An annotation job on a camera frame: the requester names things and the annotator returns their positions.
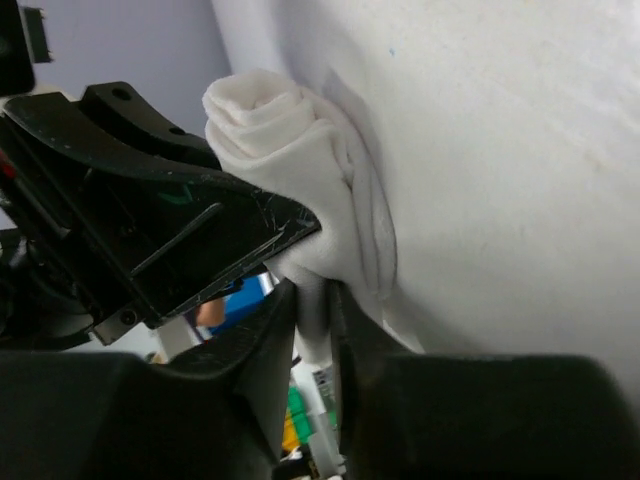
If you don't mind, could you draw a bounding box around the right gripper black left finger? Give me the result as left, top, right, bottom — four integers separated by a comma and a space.
1, 281, 297, 479

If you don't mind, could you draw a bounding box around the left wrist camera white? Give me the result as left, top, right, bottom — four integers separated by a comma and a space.
0, 0, 53, 97

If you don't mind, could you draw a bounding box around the white sock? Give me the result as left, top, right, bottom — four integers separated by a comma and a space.
202, 70, 422, 365

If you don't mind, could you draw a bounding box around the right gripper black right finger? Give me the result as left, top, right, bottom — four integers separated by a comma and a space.
327, 282, 639, 479

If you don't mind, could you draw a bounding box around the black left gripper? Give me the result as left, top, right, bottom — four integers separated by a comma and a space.
1, 82, 320, 350

